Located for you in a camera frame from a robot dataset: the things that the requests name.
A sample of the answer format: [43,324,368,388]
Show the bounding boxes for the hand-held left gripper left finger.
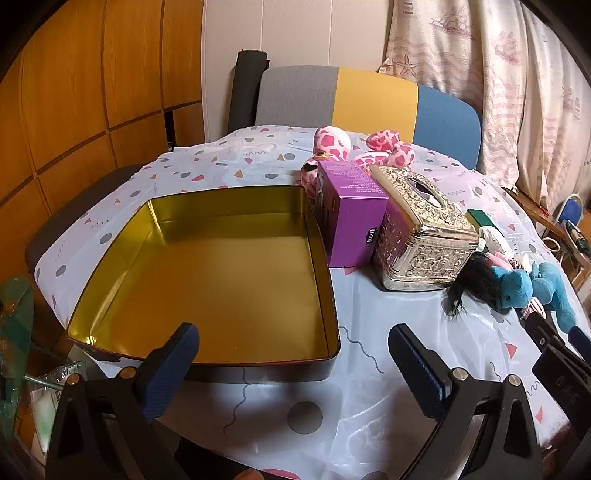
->
[46,322,201,480]

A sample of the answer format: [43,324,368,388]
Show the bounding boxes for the pink printed curtain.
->
[379,0,591,222]

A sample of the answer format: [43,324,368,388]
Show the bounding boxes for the green handled tool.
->
[566,220,591,251]

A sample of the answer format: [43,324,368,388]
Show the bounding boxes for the black rolled mat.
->
[228,50,269,134]

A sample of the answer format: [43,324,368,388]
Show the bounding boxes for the blue folding chair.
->
[556,194,583,236]

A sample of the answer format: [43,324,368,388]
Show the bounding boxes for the silver ornate tissue box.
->
[369,165,481,292]

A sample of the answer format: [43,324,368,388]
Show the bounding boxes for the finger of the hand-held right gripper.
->
[569,325,591,355]
[524,314,572,358]

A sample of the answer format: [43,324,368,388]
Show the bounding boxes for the gold metal tin box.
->
[66,185,341,384]

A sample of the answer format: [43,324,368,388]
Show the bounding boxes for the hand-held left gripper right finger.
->
[388,323,543,480]

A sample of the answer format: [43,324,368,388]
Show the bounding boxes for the wooden side table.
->
[503,187,591,287]

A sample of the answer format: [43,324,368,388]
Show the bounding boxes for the wooden wardrobe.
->
[0,0,206,259]

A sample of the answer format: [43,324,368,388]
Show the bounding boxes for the green yellow sponge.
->
[465,209,497,229]

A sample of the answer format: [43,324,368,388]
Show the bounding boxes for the pink spotted giraffe plush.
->
[300,126,416,195]

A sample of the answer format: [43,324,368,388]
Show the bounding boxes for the large blue plush toy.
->
[529,261,578,333]

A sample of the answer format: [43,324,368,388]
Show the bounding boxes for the small blue teddy bear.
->
[489,265,534,310]

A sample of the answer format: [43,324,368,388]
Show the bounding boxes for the grey yellow blue chair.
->
[255,66,482,171]

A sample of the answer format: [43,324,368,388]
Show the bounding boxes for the green glass side table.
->
[0,274,88,462]

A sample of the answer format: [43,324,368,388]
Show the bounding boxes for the white socks with paper label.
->
[478,226,513,256]

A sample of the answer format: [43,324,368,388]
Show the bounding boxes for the black-haired doll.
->
[445,249,548,320]

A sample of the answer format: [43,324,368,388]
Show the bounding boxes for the purple cardboard box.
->
[316,160,389,268]

